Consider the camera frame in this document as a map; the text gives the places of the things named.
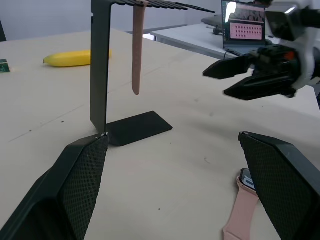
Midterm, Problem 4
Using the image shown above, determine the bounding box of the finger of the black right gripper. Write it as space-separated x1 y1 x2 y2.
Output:
223 71 298 102
202 53 256 81

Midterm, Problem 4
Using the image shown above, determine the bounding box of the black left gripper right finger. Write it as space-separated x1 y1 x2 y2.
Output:
238 131 320 240

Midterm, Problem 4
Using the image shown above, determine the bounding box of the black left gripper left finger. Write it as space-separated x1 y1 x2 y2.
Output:
0 134 110 240

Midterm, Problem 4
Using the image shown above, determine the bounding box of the rose gold watch body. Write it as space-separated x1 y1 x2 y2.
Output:
236 167 257 194

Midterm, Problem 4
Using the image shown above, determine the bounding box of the black metal watch stand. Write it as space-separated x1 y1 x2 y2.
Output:
89 0 216 147

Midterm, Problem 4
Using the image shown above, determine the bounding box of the open laptop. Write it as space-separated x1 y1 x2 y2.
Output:
220 0 274 57

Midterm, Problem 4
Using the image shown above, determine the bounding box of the grey side desk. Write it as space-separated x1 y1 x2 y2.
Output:
149 23 251 60

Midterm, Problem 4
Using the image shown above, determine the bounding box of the dark flat bag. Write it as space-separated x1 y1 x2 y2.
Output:
201 14 224 26

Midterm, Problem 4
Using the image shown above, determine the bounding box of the yellow banana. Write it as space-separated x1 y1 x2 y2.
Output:
42 48 113 68

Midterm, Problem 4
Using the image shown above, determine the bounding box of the small green box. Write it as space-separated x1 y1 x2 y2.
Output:
0 59 11 74

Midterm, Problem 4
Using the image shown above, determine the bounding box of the dark chair back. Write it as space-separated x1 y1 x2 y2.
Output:
0 18 7 42

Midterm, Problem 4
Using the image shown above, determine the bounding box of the short pink watch strap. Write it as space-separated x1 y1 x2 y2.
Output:
222 185 261 240

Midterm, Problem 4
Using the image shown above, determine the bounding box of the long pink watch strap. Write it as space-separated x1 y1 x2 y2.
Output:
131 0 149 96

